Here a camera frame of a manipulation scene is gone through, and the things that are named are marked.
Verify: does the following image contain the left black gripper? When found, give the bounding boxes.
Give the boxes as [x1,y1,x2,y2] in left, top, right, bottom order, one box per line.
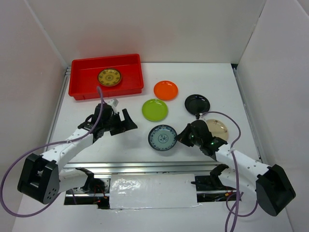
[103,109,138,136]

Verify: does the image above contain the blue floral plate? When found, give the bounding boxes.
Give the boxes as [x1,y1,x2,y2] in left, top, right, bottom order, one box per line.
[148,124,177,151]

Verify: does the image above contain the cream floral plate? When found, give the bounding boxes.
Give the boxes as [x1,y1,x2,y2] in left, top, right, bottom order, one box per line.
[206,119,229,141]

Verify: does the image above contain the lime green plate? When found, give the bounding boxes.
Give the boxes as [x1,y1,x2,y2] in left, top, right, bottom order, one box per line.
[141,99,169,122]

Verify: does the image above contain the yellow patterned plate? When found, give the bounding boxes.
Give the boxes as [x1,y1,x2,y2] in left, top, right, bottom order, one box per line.
[98,69,122,87]

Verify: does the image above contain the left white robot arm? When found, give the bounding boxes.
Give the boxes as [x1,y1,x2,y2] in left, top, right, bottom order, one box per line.
[17,103,138,204]

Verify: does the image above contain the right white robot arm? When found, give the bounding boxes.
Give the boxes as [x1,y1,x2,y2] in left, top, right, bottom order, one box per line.
[176,120,296,217]

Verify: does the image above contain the orange plate near bin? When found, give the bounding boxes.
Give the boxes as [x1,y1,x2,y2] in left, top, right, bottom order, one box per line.
[154,80,178,101]

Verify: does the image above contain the red plastic bin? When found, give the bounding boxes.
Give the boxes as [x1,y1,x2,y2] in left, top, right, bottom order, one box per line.
[69,54,144,101]

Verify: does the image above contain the black plate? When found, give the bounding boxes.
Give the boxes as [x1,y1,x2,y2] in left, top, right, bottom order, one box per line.
[184,94,211,116]

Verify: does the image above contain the white foil cover panel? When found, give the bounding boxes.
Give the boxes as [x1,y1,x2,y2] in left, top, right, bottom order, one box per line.
[109,174,198,209]

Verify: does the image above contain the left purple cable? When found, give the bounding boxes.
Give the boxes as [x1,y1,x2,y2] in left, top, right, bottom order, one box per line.
[0,86,105,218]

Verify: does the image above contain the purple cable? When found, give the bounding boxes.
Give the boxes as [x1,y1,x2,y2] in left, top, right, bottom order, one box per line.
[0,86,105,218]
[197,111,258,232]

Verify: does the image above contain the aluminium front rail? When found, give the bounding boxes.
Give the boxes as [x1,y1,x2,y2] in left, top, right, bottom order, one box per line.
[64,161,220,175]

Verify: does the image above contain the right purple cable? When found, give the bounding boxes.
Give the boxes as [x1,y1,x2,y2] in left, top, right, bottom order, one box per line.
[197,111,258,232]

